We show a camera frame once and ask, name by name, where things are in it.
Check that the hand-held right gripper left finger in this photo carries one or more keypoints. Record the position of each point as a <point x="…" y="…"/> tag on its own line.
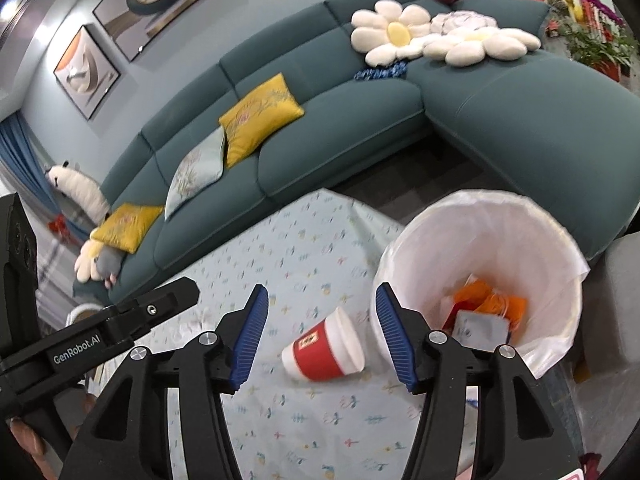
<point x="252" y="330"/>

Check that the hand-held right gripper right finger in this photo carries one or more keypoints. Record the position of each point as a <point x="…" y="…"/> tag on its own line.
<point x="392" y="330"/>

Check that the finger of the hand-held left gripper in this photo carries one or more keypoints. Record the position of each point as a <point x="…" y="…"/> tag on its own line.
<point x="165" y="300"/>

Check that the red paper cup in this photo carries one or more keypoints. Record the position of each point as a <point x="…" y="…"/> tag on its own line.
<point x="320" y="355"/>

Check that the orange plastic bag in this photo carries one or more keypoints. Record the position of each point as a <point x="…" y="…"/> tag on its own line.
<point x="505" y="305"/>

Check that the trash bin with white liner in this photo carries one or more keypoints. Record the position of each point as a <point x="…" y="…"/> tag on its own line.
<point x="500" y="240"/>

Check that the person's left hand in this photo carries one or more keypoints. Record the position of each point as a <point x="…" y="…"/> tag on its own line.
<point x="35" y="455"/>

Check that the grey and white plush toy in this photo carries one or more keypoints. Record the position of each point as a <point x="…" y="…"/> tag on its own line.
<point x="102" y="265"/>

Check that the yellow embroidered cushion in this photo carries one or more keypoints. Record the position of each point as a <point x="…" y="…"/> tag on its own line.
<point x="260" y="115"/>
<point x="125" y="225"/>

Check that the floral light blue tablecloth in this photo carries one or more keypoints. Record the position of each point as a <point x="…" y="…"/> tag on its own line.
<point x="310" y="260"/>

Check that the red bow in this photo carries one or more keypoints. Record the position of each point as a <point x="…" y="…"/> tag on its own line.
<point x="61" y="227"/>

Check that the light blue embroidered cushion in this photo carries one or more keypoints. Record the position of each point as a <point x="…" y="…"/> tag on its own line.
<point x="197" y="170"/>

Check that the long white plush toy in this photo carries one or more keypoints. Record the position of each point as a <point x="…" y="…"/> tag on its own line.
<point x="80" y="190"/>

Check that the blue curtain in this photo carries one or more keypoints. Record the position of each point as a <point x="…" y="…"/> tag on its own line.
<point x="25" y="170"/>

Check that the teal sofa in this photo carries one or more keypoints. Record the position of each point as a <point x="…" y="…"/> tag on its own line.
<point x="325" y="125"/>

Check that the grey ottoman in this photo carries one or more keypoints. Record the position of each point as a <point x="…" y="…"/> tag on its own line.
<point x="615" y="300"/>

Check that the white flower cushion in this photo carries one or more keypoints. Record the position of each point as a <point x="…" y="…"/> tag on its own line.
<point x="385" y="30"/>
<point x="495" y="45"/>

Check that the white rose shaped cushion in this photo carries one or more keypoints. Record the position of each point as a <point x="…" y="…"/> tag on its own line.
<point x="462" y="21"/>

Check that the potted green plants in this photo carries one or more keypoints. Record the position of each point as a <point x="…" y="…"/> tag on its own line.
<point x="595" y="45"/>

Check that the small framed wall picture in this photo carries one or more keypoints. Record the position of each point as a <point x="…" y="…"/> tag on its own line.
<point x="85" y="72"/>

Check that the large framed wall picture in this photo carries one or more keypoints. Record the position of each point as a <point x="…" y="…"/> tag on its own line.
<point x="165" y="0"/>

